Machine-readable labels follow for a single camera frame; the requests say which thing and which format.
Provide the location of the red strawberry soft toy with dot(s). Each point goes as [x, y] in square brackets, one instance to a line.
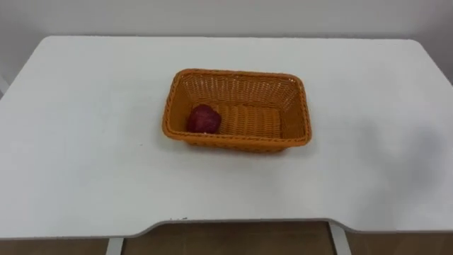
[204, 119]

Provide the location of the orange woven basket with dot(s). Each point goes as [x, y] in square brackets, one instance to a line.
[247, 110]

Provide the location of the white desk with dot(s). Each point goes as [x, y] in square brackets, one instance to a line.
[78, 159]

